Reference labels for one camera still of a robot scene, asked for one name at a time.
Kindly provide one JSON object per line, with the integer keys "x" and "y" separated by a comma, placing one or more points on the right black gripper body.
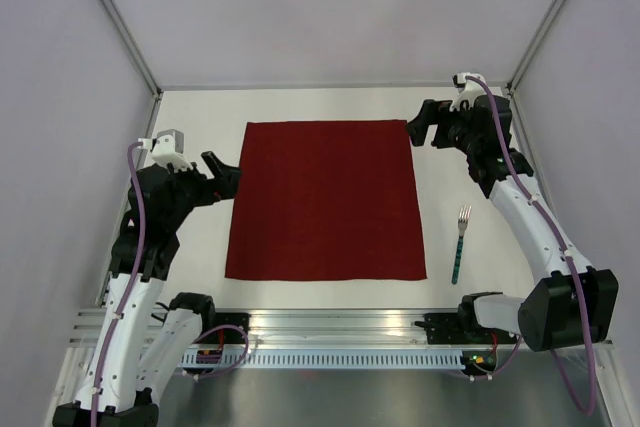
{"x": 454, "y": 131}

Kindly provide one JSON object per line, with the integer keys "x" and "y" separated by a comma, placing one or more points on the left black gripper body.
{"x": 192, "y": 190}

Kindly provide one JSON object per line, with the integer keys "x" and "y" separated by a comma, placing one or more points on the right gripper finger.
{"x": 417, "y": 128}
{"x": 434, "y": 109}

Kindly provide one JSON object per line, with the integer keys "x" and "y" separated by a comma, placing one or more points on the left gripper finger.
{"x": 228, "y": 182}
{"x": 218, "y": 168}

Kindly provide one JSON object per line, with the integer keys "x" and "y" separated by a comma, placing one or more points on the fork with teal handle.
{"x": 462, "y": 225}

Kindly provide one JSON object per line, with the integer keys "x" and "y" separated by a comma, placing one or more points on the dark red cloth napkin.
{"x": 326, "y": 201}

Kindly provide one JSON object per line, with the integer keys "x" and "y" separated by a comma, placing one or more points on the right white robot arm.
{"x": 571, "y": 299}

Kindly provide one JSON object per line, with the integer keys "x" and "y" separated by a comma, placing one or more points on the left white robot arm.
{"x": 127, "y": 376}

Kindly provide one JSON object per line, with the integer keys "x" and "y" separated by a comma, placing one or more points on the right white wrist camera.
{"x": 469, "y": 86}

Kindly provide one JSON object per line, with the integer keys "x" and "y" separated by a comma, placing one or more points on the white slotted cable duct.
{"x": 319, "y": 359}

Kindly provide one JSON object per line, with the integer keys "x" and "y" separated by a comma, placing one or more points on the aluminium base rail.
{"x": 300, "y": 329}

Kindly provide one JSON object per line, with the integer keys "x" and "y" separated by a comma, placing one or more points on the right aluminium frame post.
{"x": 549, "y": 18}

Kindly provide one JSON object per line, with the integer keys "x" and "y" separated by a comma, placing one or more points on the aluminium frame post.
{"x": 549, "y": 18}
{"x": 130, "y": 45}

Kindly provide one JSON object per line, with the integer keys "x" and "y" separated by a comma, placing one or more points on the left aluminium frame post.
{"x": 130, "y": 45}

